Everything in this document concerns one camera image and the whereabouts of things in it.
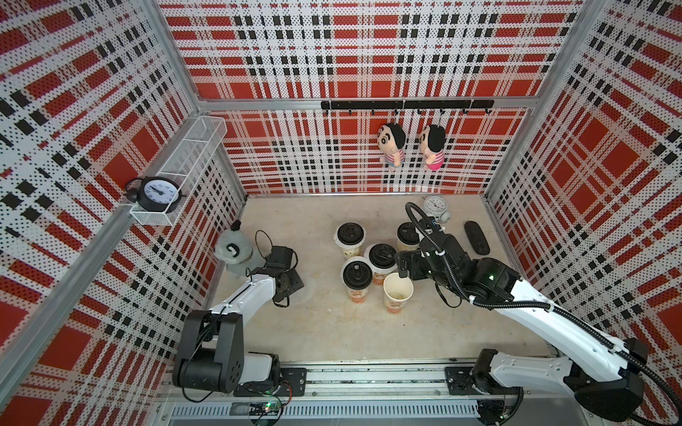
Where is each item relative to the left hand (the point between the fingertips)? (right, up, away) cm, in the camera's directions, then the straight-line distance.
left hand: (297, 284), depth 91 cm
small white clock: (+55, +29, +21) cm, 66 cm away
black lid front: (+21, +6, -14) cm, 26 cm away
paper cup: (+21, +1, -13) cm, 25 cm away
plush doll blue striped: (+33, +51, 0) cm, 60 cm away
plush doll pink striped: (+48, +50, +2) cm, 70 cm away
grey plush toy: (-16, +14, -12) cm, 25 cm away
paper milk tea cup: (+18, +12, -3) cm, 22 cm away
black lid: (+28, +12, -11) cm, 33 cm away
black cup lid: (+19, +18, -6) cm, 27 cm away
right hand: (+36, +13, -21) cm, 44 cm away
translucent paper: (+24, +11, -9) cm, 28 cm away
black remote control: (+70, +16, +16) cm, 73 cm away
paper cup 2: (+33, +2, -14) cm, 36 cm away
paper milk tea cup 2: (+27, +6, -14) cm, 32 cm away
